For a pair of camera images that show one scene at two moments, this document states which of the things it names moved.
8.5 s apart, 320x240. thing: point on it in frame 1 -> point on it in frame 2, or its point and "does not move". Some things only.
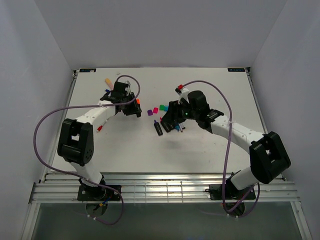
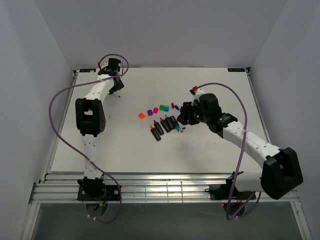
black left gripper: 135,108 -> 119,86
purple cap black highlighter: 158,128 does not move
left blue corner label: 87,70 does not move
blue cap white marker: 181,130 does not move
